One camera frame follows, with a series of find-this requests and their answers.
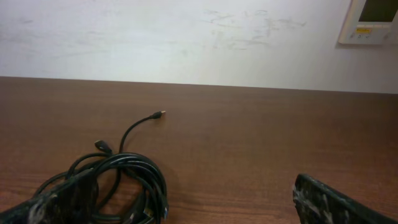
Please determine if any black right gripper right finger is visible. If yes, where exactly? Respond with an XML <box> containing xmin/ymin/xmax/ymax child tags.
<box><xmin>293</xmin><ymin>174</ymin><xmax>397</xmax><ymax>224</ymax></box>

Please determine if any white wall control panel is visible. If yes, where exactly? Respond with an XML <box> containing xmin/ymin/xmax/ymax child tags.
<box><xmin>338</xmin><ymin>0</ymin><xmax>397</xmax><ymax>45</ymax></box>

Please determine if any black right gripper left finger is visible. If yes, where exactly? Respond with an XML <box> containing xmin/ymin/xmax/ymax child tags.
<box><xmin>1</xmin><ymin>170</ymin><xmax>98</xmax><ymax>224</ymax></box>

